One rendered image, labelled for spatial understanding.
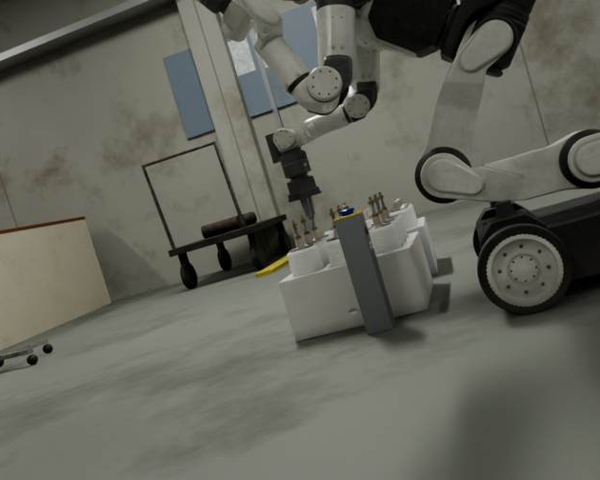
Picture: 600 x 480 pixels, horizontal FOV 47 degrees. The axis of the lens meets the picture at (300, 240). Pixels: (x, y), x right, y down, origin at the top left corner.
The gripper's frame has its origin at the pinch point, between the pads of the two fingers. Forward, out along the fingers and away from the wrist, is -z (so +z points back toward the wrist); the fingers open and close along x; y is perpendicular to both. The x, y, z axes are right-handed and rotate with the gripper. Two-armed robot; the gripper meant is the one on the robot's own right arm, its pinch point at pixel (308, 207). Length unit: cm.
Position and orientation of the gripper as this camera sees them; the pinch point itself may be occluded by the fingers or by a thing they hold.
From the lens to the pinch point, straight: 223.8
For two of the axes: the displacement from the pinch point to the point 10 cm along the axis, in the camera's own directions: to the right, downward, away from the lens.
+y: 6.3, -1.5, -7.6
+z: -2.9, -9.5, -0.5
